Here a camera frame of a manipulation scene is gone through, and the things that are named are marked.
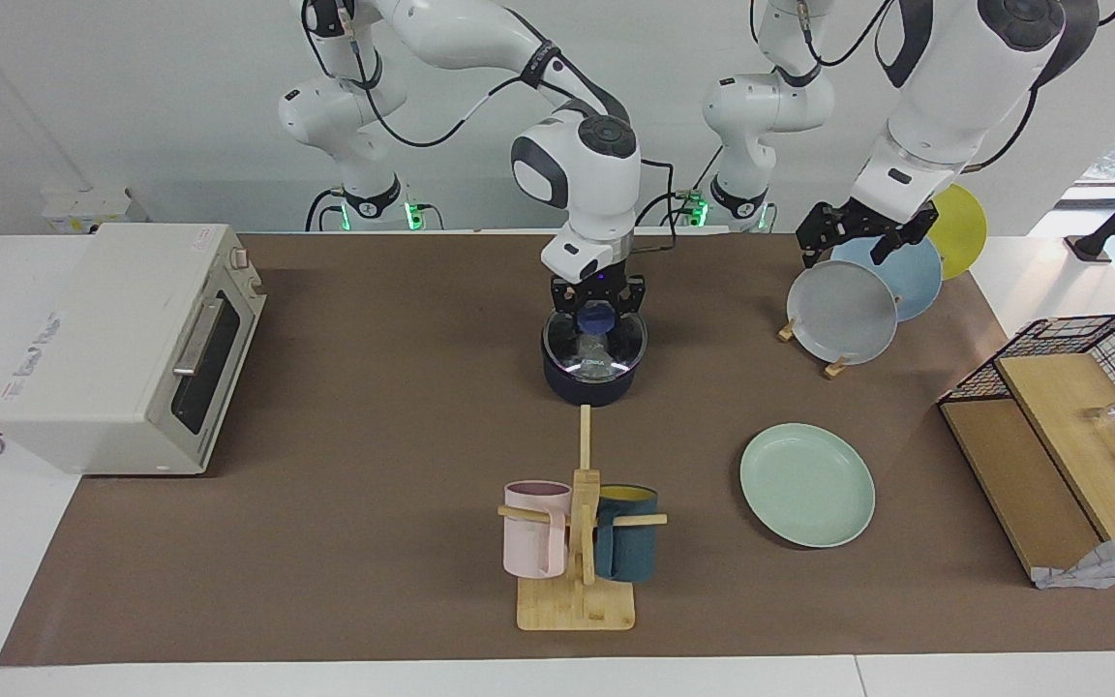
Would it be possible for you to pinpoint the brown wooden board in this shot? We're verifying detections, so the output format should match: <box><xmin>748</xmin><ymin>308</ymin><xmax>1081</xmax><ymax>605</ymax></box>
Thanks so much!
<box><xmin>940</xmin><ymin>399</ymin><xmax>1100</xmax><ymax>579</ymax></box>

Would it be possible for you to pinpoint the patterned white cloth bag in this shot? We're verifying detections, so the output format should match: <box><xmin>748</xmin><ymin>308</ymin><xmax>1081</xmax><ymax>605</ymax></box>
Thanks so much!
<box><xmin>1032</xmin><ymin>528</ymin><xmax>1115</xmax><ymax>590</ymax></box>

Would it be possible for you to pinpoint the yellow plate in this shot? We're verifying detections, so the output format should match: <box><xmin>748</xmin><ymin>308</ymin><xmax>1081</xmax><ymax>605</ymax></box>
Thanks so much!
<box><xmin>927</xmin><ymin>184</ymin><xmax>988</xmax><ymax>282</ymax></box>

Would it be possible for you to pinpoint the glass lid with blue knob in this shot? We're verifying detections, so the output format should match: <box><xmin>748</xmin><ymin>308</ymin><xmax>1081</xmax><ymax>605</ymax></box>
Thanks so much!
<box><xmin>542</xmin><ymin>302</ymin><xmax>648</xmax><ymax>381</ymax></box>

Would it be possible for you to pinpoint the mint green plate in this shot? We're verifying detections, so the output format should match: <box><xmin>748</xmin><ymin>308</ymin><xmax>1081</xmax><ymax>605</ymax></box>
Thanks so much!
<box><xmin>739</xmin><ymin>423</ymin><xmax>876</xmax><ymax>549</ymax></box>

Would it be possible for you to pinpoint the cream toaster oven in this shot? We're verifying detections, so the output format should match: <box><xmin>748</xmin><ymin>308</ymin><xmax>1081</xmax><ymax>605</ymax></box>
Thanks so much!
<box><xmin>0</xmin><ymin>223</ymin><xmax>268</xmax><ymax>477</ymax></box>

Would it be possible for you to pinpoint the brown table mat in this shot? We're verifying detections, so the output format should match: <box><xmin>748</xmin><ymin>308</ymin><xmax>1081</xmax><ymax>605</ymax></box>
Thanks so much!
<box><xmin>0</xmin><ymin>232</ymin><xmax>1115</xmax><ymax>667</ymax></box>

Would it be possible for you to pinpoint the white power box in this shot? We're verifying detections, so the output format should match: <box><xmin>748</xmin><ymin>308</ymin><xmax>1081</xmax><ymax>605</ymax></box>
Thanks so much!
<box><xmin>43</xmin><ymin>189</ymin><xmax>147</xmax><ymax>233</ymax></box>

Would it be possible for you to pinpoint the pink mug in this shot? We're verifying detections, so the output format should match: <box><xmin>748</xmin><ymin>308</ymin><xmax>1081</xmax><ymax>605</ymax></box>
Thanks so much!
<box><xmin>503</xmin><ymin>481</ymin><xmax>573</xmax><ymax>579</ymax></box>

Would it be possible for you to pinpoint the grey plate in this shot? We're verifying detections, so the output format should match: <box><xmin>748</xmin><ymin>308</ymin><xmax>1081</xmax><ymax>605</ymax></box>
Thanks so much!
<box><xmin>787</xmin><ymin>260</ymin><xmax>898</xmax><ymax>366</ymax></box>

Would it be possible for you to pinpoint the dark blue pot with handle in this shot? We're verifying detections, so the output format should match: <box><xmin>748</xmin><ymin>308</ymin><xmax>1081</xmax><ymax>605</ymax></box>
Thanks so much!
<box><xmin>542</xmin><ymin>319</ymin><xmax>648</xmax><ymax>408</ymax></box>

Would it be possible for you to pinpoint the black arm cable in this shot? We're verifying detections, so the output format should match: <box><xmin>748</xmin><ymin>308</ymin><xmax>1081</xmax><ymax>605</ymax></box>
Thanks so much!
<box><xmin>301</xmin><ymin>0</ymin><xmax>679</xmax><ymax>253</ymax></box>
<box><xmin>964</xmin><ymin>87</ymin><xmax>1042</xmax><ymax>173</ymax></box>

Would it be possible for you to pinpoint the light blue plate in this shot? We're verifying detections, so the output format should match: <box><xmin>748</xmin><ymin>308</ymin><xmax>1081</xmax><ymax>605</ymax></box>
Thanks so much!
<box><xmin>830</xmin><ymin>235</ymin><xmax>944</xmax><ymax>322</ymax></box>

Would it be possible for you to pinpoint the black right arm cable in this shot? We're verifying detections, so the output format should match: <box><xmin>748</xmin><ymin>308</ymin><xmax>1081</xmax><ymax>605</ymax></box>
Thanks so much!
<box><xmin>301</xmin><ymin>0</ymin><xmax>679</xmax><ymax>253</ymax></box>

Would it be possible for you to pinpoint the wooden plate rack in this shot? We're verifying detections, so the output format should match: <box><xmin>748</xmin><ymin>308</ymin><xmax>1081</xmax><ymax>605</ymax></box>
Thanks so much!
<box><xmin>777</xmin><ymin>319</ymin><xmax>851</xmax><ymax>379</ymax></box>

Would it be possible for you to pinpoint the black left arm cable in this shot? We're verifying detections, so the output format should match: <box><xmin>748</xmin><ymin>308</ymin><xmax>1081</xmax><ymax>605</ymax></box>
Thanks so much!
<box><xmin>964</xmin><ymin>87</ymin><xmax>1042</xmax><ymax>173</ymax></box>

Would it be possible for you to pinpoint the wooden mug tree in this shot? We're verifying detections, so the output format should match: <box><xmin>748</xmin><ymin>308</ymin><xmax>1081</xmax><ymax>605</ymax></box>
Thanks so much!
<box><xmin>497</xmin><ymin>405</ymin><xmax>667</xmax><ymax>632</ymax></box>

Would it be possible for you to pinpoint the light wooden board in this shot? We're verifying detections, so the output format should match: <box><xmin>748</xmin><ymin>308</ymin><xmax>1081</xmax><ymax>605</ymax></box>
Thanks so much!
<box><xmin>995</xmin><ymin>353</ymin><xmax>1115</xmax><ymax>541</ymax></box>

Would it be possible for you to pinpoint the teal mug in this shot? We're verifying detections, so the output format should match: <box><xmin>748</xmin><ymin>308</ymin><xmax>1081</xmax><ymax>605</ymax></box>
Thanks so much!
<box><xmin>594</xmin><ymin>485</ymin><xmax>659</xmax><ymax>583</ymax></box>

